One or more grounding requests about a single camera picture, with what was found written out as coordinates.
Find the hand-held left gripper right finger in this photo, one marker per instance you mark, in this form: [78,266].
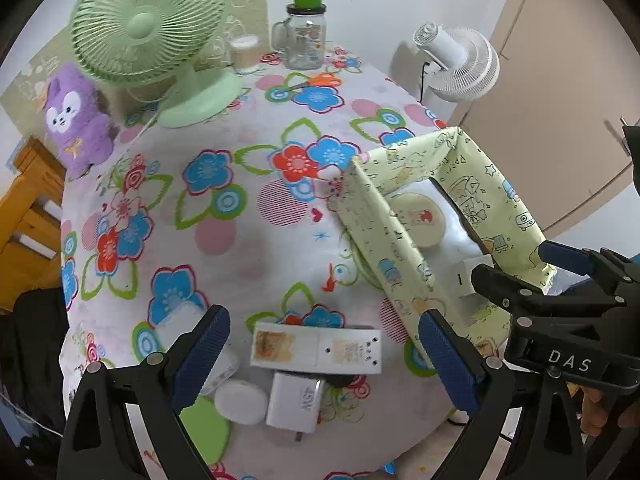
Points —
[442,355]

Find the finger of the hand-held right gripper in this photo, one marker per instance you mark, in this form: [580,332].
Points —
[565,255]
[500,285]

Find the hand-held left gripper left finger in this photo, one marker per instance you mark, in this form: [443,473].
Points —
[207,350]

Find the green round lid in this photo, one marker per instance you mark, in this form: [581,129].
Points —
[207,430]

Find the white charger plug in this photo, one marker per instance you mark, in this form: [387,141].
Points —
[295,402]

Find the white rectangular case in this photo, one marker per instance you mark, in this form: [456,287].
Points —
[310,350]

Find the yellow-green printed fabric storage box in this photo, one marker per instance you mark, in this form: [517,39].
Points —
[380,230]

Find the person's right hand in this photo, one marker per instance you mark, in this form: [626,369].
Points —
[597,412]

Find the small white adapter box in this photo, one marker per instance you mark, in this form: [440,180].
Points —
[467,277]

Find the white round cotton pad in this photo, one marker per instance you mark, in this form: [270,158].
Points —
[240,402]

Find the floral tablecloth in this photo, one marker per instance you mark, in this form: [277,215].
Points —
[260,260]

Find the cream round compact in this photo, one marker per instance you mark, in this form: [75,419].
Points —
[417,217]

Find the beige cabinet door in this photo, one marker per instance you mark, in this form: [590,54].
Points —
[560,85]

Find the black cloth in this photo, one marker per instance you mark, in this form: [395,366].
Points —
[35,350]

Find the white fan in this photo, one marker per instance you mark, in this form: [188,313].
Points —
[460,60]

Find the wooden chair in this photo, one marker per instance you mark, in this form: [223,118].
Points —
[30,200]

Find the purple plush toy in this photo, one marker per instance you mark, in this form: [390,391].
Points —
[75,125]

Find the cotton swab container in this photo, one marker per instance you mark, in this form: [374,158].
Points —
[245,55]

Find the glass mug jar green lid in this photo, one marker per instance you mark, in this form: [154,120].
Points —
[305,40]

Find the green desk fan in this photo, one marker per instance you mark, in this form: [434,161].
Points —
[142,25]

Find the olive printed wall cloth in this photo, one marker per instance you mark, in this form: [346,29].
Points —
[40,75]

